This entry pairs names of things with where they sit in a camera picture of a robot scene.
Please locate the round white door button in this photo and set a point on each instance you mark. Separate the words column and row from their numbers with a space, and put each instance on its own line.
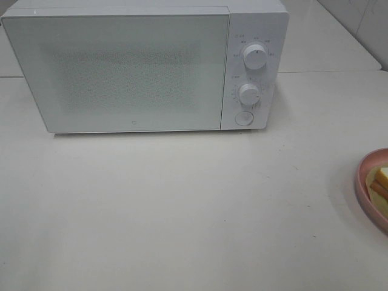
column 244, row 118

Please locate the white microwave door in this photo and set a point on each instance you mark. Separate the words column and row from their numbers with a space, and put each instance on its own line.
column 123, row 73

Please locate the pink plate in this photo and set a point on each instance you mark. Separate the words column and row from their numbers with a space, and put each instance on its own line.
column 373, row 159

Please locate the toast sandwich with ham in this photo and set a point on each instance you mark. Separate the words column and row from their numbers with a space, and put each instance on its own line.
column 376, row 182

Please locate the lower white timer knob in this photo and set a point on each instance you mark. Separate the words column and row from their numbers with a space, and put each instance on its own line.
column 249, row 94

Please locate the upper white power knob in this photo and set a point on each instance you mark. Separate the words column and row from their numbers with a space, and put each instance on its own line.
column 255, row 55

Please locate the white microwave oven body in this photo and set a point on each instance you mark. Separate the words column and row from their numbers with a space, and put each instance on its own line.
column 236, row 74

